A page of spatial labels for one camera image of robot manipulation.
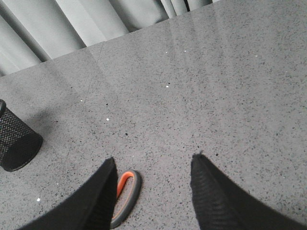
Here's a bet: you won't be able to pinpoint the black mesh pen holder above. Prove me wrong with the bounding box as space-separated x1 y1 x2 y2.
0 100 43 172

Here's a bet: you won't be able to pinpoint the grey orange scissors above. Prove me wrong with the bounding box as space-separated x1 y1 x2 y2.
110 169 142 229

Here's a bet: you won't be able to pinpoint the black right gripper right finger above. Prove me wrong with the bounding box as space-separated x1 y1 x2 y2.
190 153 306 230

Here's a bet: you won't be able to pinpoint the grey curtain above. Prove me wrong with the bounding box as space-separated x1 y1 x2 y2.
0 0 210 76

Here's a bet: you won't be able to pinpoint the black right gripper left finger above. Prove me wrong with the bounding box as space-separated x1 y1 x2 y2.
20 157 118 230

